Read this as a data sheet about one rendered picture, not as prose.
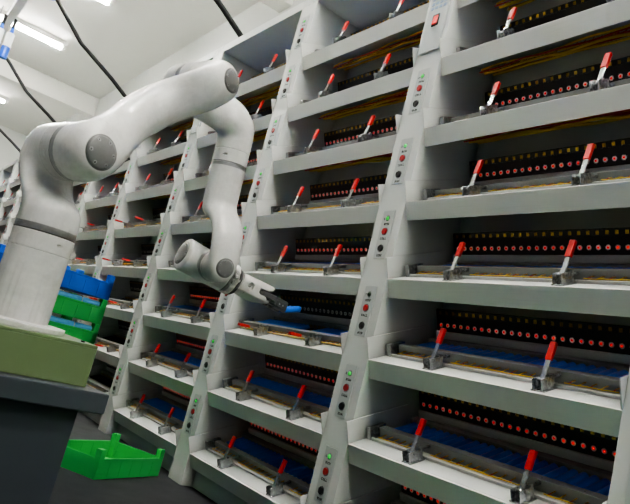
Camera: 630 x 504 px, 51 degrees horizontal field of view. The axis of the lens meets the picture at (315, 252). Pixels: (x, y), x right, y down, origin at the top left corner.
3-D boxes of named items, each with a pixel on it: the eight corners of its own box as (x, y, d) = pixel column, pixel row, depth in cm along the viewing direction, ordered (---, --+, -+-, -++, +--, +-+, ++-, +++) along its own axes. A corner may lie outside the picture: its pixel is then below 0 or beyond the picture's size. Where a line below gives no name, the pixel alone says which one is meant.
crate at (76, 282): (22, 275, 188) (32, 248, 189) (-11, 268, 200) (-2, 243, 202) (108, 300, 210) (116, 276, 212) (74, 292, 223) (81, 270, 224)
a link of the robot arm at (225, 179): (266, 167, 163) (238, 287, 160) (235, 171, 176) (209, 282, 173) (234, 156, 158) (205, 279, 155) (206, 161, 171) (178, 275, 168)
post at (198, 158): (105, 433, 256) (225, 44, 287) (97, 428, 263) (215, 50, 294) (152, 441, 267) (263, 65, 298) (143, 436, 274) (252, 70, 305)
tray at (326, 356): (343, 372, 158) (341, 333, 158) (225, 344, 208) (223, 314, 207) (404, 358, 170) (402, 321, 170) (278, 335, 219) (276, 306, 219)
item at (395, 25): (430, 19, 176) (427, -34, 175) (302, 70, 225) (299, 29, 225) (481, 28, 188) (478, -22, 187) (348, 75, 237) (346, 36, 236)
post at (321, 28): (180, 485, 199) (320, -8, 230) (167, 476, 206) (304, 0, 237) (235, 492, 210) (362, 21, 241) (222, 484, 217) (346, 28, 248)
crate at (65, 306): (13, 302, 186) (22, 275, 188) (-20, 293, 199) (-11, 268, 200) (100, 325, 209) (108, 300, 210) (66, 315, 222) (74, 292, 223)
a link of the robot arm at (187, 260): (239, 262, 167) (223, 260, 175) (197, 238, 160) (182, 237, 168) (225, 292, 165) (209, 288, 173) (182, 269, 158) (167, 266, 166)
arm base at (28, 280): (-34, 316, 117) (1, 217, 120) (-42, 307, 133) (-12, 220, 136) (73, 340, 126) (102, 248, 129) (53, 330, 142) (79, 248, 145)
